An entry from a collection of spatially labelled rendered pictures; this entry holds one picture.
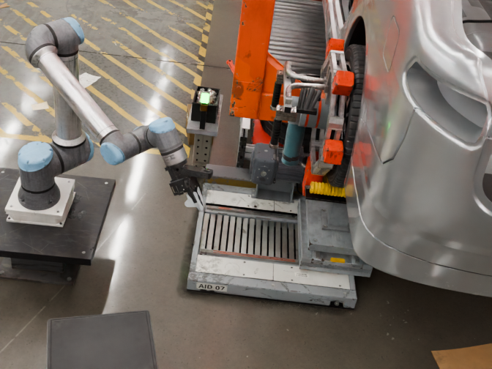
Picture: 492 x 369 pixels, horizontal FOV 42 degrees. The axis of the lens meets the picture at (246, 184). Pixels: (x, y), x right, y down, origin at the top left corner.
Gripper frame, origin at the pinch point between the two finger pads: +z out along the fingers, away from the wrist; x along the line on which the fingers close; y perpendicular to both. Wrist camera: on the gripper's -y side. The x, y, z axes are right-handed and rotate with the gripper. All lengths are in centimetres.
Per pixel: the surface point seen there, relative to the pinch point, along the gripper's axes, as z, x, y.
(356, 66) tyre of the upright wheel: -22, -63, -61
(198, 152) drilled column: 9, -129, 54
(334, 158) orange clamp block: 8, -43, -44
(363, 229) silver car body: 23, 2, -57
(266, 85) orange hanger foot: -18, -116, -5
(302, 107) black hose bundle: -15, -51, -36
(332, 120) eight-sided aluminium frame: -6, -50, -47
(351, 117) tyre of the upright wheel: -5, -49, -55
